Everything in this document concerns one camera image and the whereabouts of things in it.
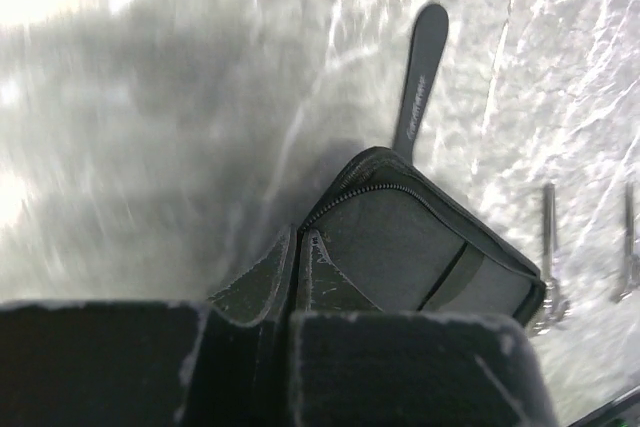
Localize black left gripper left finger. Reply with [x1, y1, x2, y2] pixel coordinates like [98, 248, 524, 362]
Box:
[1, 227, 297, 426]

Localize black handled razor comb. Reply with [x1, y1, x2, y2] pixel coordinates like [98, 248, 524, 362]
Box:
[392, 3, 449, 163]

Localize silver scissors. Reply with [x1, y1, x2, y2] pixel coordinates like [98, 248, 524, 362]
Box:
[611, 181, 639, 303]
[531, 182, 570, 335]

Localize silver scissors left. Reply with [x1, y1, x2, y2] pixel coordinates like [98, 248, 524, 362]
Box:
[531, 182, 570, 335]

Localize silver scissors right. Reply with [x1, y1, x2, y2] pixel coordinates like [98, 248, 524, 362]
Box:
[611, 181, 639, 303]

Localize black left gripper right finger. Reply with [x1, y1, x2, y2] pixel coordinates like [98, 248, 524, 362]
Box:
[289, 231, 557, 426]

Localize black zipper tool case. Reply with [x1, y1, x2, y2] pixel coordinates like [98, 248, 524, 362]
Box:
[300, 147, 545, 325]

